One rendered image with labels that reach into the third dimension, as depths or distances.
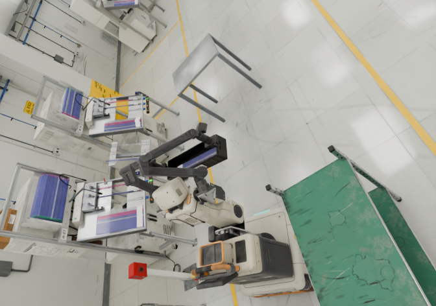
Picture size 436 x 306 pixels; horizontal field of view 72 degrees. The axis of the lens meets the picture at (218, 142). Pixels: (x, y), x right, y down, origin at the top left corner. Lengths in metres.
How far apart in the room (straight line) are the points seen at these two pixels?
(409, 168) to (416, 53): 1.01
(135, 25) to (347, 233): 6.44
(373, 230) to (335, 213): 0.20
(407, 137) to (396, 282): 1.45
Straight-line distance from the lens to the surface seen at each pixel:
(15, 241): 3.59
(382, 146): 2.81
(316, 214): 1.77
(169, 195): 2.03
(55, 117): 4.33
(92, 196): 3.70
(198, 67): 3.55
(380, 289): 1.62
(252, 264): 2.16
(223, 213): 2.28
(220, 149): 2.20
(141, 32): 7.41
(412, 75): 3.03
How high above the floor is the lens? 2.49
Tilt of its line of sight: 39 degrees down
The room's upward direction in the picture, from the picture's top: 63 degrees counter-clockwise
